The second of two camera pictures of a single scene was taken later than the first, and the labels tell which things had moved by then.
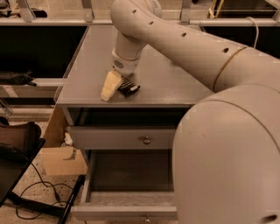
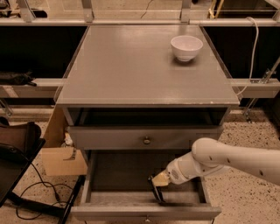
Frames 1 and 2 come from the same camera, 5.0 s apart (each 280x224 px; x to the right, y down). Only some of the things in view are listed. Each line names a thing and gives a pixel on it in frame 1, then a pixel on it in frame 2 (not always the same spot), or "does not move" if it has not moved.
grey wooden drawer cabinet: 129,138 does not move
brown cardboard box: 57,159 does not move
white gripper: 123,66 to 173,174
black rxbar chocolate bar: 127,87 to 157,189
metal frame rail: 28,17 does not move
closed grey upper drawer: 122,136 does not move
